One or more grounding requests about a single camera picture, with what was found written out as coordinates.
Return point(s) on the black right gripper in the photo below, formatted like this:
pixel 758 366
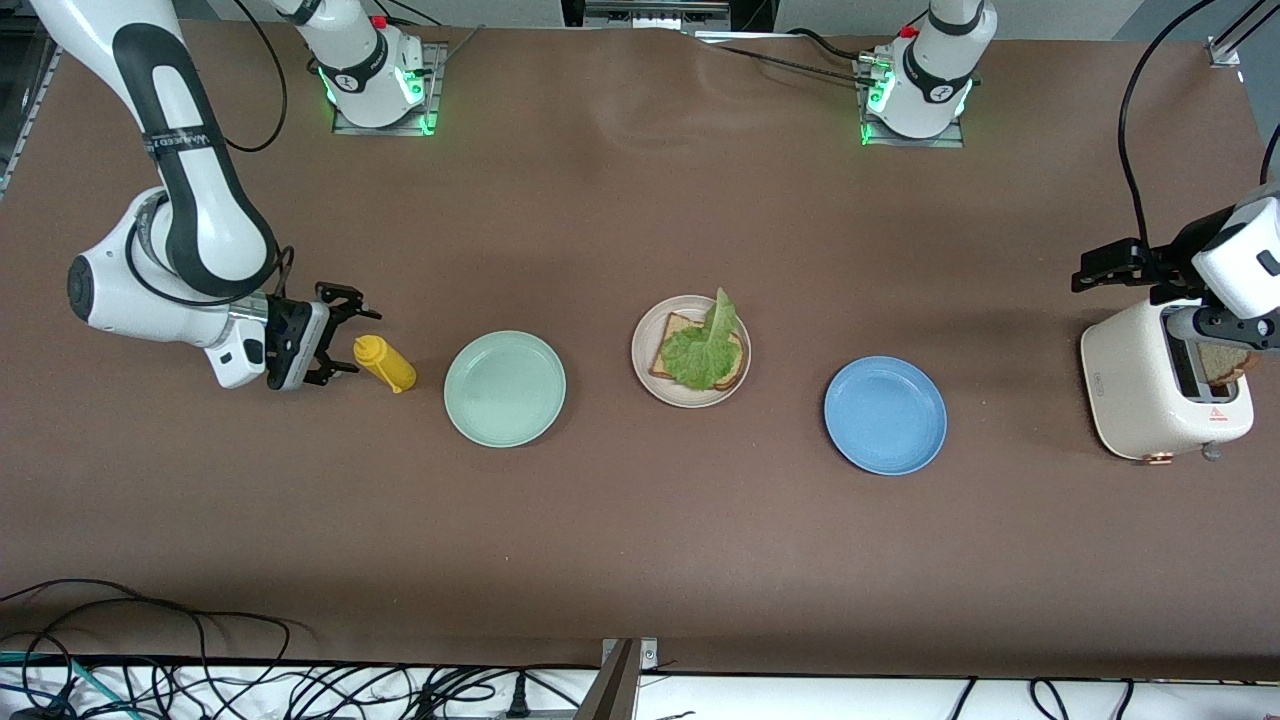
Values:
pixel 299 330

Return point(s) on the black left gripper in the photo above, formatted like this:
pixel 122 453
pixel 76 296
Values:
pixel 1163 262

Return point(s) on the yellow mustard squeeze bottle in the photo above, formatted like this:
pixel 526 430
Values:
pixel 385 365

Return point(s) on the brown bread slice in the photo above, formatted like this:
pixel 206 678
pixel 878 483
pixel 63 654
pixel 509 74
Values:
pixel 675 328
pixel 1222 365

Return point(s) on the green lettuce leaf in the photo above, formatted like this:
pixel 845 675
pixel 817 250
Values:
pixel 700 355

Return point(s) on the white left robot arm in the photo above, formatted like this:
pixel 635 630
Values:
pixel 935 85

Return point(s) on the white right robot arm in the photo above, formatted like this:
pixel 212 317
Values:
pixel 200 220

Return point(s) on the mint green plate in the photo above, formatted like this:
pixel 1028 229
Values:
pixel 505 390

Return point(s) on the blue plate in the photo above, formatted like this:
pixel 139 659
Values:
pixel 885 415

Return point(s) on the beige plate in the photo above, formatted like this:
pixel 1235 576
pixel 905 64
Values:
pixel 645 350

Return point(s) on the white toaster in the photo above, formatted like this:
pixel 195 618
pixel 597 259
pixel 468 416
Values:
pixel 1130 390

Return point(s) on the black power plug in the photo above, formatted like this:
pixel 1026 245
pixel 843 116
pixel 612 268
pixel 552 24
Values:
pixel 518 700

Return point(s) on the black equipment box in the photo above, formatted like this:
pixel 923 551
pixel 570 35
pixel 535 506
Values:
pixel 750 12

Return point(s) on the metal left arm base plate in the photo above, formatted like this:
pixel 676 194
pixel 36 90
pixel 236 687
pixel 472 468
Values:
pixel 930 142

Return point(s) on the aluminium frame rail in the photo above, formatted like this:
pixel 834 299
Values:
pixel 1225 50
pixel 25 130

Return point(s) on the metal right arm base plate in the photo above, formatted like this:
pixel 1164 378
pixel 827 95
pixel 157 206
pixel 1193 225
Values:
pixel 436 90

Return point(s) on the grey metal post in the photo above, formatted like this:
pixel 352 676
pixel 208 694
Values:
pixel 615 690

